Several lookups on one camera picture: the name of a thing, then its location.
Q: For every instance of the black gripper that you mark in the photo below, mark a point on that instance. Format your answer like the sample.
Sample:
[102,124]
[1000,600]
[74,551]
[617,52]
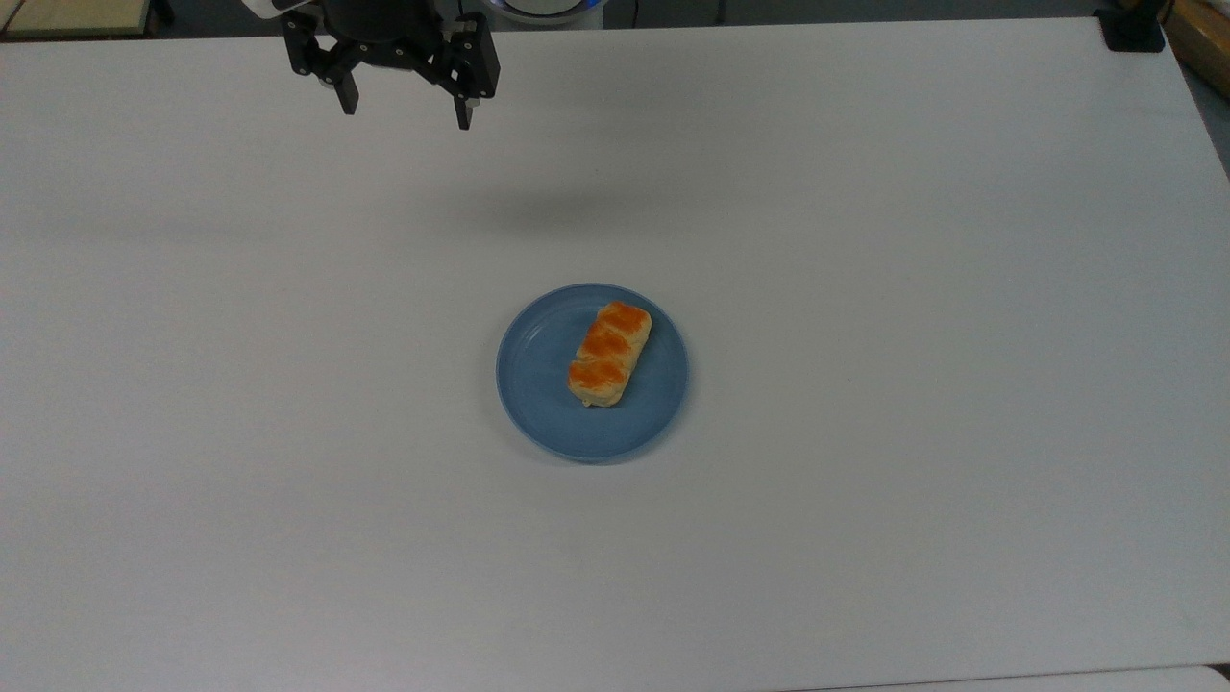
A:
[394,34]

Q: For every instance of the orange glazed bread loaf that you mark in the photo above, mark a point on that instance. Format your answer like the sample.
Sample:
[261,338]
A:
[609,354]

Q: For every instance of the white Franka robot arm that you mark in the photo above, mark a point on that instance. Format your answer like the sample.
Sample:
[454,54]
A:
[538,12]

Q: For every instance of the blue round plate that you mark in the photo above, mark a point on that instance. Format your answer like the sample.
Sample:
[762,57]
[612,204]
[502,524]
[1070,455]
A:
[538,384]

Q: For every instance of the light wooden side table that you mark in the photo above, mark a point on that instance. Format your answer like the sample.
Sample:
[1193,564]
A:
[72,14]

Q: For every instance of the light wooden board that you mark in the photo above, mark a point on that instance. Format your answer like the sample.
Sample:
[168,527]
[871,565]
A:
[1203,38]

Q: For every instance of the black camera pole with clamp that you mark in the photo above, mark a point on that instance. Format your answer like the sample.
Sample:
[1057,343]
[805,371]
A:
[1134,29]

